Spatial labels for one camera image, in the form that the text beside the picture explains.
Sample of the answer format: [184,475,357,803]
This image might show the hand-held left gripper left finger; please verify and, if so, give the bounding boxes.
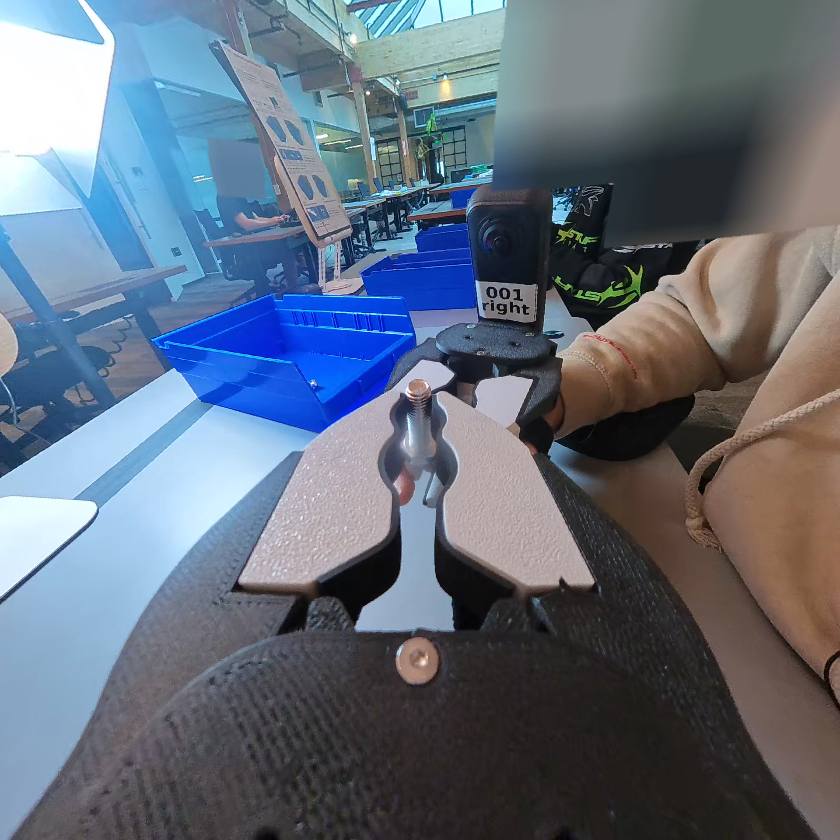
[238,392,403,595]

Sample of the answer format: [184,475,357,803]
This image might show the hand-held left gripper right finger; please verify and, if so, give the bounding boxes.
[433,392,597,592]

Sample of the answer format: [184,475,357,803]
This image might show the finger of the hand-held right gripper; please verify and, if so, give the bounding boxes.
[403,359,459,395]
[474,376,534,431]

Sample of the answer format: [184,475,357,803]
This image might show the long threaded silver bolt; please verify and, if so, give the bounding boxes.
[402,379,439,473]

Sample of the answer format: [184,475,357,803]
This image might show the blue plastic bin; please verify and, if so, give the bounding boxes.
[151,293,417,434]
[413,223,470,253]
[360,248,476,312]

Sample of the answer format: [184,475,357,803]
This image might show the person's right forearm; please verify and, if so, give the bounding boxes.
[558,226,840,437]

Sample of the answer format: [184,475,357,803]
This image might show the wooden desk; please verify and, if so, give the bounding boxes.
[202,226,316,296]
[407,200,470,231]
[0,264,188,368]

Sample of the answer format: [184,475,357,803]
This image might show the row of wooden desks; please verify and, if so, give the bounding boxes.
[341,180,447,250]

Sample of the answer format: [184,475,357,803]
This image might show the cardboard instruction board stand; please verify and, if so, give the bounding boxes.
[210,39,365,296]

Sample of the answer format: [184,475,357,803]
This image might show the white instruction sign stand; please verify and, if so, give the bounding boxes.
[0,315,99,602]

